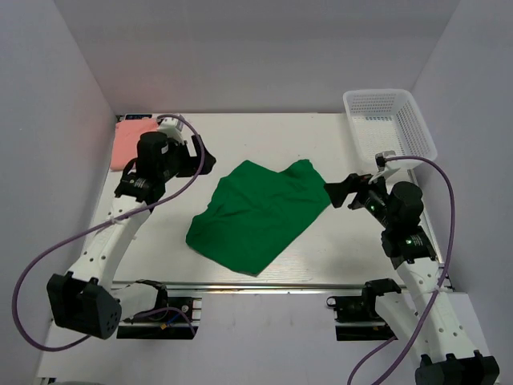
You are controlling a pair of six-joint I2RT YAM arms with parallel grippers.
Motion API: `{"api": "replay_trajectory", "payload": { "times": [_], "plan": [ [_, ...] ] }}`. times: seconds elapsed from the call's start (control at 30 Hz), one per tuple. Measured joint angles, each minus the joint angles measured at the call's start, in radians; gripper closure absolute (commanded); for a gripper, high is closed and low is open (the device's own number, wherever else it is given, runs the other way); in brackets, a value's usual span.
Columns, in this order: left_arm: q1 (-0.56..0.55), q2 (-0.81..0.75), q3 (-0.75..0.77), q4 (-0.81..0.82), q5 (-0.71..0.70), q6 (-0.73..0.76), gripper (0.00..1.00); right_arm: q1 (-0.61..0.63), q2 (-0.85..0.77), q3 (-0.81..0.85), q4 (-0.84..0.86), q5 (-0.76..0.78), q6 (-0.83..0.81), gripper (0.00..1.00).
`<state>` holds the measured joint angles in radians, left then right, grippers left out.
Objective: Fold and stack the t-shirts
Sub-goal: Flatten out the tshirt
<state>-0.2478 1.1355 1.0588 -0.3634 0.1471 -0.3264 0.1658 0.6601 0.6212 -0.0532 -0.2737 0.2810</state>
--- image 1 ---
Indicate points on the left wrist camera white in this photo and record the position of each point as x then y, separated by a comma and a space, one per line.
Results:
171, 127

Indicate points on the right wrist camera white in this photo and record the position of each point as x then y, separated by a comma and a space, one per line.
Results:
385, 171

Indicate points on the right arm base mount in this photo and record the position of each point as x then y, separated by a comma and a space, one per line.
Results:
355, 316

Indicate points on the white plastic mesh basket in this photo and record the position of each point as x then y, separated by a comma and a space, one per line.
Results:
382, 120

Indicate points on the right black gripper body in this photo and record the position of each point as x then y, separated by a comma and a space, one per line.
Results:
372, 196

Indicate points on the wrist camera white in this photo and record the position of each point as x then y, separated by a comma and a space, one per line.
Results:
171, 127
385, 171

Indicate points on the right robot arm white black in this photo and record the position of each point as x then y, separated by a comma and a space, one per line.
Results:
435, 340

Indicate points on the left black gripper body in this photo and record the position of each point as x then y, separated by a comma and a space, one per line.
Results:
179, 160

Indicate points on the folded pink t shirt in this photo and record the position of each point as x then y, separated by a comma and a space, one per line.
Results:
127, 135

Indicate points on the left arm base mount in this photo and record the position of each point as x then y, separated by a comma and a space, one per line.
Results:
153, 311

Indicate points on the green t shirt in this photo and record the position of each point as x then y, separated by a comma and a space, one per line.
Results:
255, 213

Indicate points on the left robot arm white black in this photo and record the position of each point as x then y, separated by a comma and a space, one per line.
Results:
83, 299

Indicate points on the dark label plate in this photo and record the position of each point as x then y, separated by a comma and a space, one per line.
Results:
137, 116

